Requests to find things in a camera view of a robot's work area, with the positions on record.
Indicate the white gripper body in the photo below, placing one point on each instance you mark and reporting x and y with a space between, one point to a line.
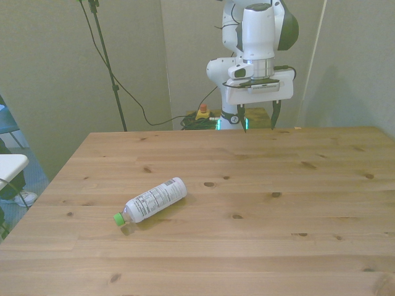
277 89

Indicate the white folding table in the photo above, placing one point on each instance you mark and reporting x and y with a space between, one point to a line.
12 166

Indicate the dark trouser leg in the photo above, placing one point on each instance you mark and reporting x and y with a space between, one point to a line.
15 185

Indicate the white bottle with green cap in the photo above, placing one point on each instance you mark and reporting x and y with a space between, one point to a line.
157 197

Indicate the white sneaker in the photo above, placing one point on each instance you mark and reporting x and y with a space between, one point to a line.
27 198

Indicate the thin black tripod pole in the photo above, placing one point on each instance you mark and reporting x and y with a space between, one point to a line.
106 60

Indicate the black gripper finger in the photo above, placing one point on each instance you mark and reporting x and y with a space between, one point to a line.
275 114
241 117

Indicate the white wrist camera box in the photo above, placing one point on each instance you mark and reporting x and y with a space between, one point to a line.
265 88

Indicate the yellow emergency stop button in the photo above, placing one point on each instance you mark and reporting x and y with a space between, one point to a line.
203 114

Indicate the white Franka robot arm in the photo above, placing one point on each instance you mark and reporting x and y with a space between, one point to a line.
257 31

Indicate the blue chair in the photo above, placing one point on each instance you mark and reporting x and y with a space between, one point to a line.
6 120

